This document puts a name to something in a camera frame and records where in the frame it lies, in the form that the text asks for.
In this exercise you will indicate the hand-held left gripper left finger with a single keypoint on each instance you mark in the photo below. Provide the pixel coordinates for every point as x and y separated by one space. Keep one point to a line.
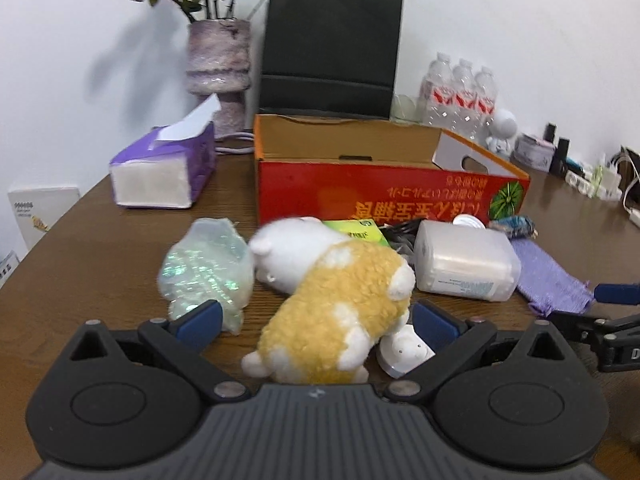
202 322

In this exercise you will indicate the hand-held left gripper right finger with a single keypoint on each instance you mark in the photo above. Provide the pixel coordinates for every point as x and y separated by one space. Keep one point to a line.
435 327

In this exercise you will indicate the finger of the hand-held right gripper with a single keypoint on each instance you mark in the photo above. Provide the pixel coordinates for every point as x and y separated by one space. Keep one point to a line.
575 327
617 293

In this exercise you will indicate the iridescent green plastic pouch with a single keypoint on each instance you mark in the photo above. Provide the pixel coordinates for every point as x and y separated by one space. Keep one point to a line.
205 265

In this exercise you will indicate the purple knitted cloth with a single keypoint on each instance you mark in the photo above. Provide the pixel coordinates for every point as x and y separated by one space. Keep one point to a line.
545 275

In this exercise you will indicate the white plastic wipes container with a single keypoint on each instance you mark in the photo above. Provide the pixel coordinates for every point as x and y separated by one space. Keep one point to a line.
465 260

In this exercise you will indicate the yellow and white plush toy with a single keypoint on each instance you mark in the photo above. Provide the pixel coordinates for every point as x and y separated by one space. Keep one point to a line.
330 320

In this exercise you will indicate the white round lid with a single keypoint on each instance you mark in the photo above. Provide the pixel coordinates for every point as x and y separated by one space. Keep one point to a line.
470 220

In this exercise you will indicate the orange cardboard box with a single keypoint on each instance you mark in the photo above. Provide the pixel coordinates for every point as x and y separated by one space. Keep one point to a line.
320 190

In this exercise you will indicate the small white animal-shaped case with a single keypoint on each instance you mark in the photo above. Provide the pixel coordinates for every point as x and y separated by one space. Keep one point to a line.
402 352

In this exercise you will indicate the white power strip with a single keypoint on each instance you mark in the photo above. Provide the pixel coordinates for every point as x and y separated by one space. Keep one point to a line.
592 185

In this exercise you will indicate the teal crumpled wrapper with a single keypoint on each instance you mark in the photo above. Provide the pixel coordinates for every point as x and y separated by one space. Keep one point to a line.
515 225

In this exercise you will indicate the green packet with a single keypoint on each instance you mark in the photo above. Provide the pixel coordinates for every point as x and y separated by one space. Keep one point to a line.
357 230

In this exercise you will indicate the small black bottle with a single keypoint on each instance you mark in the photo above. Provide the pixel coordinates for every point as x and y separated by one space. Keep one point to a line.
561 157
550 132

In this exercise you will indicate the purple tissue pack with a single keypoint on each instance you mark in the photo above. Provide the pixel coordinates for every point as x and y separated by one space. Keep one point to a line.
165 175

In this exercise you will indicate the small metal tin box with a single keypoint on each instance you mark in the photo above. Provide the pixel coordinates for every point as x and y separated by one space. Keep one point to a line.
534 152

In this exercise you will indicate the white carton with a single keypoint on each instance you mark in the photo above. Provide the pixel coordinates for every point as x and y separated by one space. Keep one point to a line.
42 220

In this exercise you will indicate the white robot figurine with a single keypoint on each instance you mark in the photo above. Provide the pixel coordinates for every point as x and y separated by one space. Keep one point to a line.
502 127

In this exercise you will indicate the smoky glass cup with spoon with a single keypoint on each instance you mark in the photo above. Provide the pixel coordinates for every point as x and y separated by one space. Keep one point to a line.
406 109

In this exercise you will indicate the clear water bottle red label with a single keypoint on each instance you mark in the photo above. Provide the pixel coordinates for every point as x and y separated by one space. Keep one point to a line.
462 97
435 92
485 102

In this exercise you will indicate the purple marbled vase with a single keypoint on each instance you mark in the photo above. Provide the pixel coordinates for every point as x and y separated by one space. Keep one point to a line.
217 60

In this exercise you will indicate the black paper bag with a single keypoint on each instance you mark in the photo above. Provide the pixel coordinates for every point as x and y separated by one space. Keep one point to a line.
330 50

